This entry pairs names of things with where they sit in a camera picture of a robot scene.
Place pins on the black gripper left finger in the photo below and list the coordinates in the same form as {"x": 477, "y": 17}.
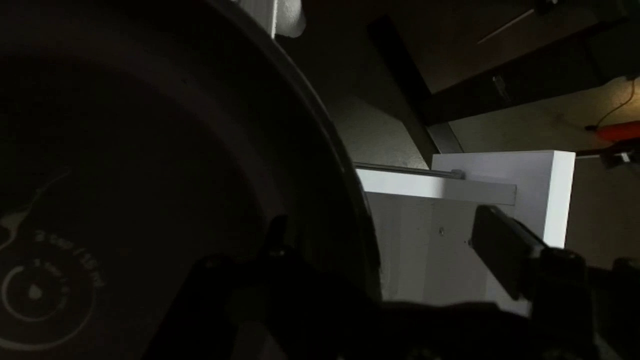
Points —
{"x": 277, "y": 236}

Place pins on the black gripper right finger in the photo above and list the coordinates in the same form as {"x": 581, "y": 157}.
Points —
{"x": 507, "y": 250}

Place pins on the black frying pan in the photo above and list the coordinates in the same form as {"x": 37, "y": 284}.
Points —
{"x": 167, "y": 167}

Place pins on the open white drawer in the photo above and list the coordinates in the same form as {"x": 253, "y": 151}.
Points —
{"x": 493, "y": 181}

